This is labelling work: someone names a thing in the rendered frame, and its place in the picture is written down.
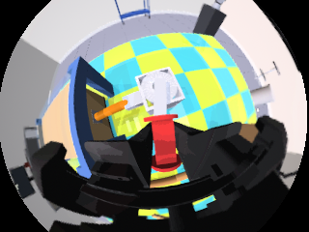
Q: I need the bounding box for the mallet with wooden handle and black head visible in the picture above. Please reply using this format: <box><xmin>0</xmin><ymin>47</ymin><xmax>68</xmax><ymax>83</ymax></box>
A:
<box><xmin>151</xmin><ymin>171</ymin><xmax>188</xmax><ymax>189</ymax></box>

